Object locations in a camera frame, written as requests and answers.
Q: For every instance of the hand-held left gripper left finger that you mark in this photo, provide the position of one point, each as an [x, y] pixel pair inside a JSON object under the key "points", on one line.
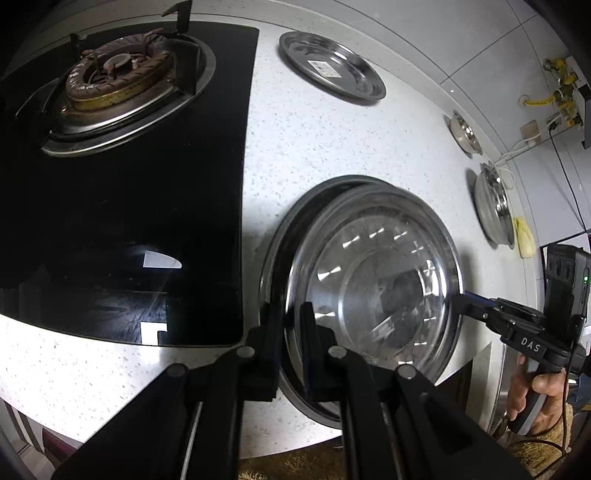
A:
{"points": [[276, 332]]}

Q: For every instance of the brass gas burner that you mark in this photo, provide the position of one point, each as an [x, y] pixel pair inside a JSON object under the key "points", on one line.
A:
{"points": [[120, 78]]}

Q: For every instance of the person's right hand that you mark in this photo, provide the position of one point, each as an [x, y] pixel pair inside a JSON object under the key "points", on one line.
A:
{"points": [[554, 397]]}

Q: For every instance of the steel plate with white label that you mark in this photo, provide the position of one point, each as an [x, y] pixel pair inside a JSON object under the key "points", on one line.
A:
{"points": [[351, 78]]}

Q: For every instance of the brass gas valve assembly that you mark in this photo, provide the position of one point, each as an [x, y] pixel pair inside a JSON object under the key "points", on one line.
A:
{"points": [[565, 83]]}

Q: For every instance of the small steel bowl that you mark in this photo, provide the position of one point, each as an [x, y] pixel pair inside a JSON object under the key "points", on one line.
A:
{"points": [[461, 131]]}

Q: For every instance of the large steel basin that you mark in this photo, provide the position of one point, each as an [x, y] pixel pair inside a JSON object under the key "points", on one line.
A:
{"points": [[272, 258]]}

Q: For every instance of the kitchen cabinet door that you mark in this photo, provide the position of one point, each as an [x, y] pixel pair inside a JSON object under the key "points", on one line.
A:
{"points": [[27, 434]]}

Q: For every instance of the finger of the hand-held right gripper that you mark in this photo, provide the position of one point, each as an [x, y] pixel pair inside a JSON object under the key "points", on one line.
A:
{"points": [[466, 308], [482, 300]]}

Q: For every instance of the beige wall socket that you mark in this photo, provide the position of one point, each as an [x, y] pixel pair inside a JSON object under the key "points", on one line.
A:
{"points": [[531, 131]]}

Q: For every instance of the large steel plate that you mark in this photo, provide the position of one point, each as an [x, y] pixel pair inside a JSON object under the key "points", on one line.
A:
{"points": [[369, 277]]}

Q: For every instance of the black pan support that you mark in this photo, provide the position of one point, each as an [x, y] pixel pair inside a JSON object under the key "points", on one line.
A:
{"points": [[182, 18]]}

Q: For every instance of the white wall socket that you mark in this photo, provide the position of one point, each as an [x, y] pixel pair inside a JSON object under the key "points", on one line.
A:
{"points": [[555, 122]]}

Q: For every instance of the black wall box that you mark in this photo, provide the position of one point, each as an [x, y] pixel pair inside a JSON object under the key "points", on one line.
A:
{"points": [[586, 115]]}

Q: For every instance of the wide steel bowl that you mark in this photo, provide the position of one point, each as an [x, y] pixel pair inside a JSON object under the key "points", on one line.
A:
{"points": [[494, 207]]}

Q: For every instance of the black glass gas stove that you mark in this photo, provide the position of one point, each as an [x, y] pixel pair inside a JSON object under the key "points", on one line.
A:
{"points": [[115, 207]]}

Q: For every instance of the yellow cloth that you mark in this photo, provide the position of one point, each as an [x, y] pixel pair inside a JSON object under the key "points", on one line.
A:
{"points": [[525, 240]]}

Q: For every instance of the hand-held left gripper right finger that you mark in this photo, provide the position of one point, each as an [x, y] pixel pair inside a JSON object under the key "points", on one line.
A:
{"points": [[307, 344]]}

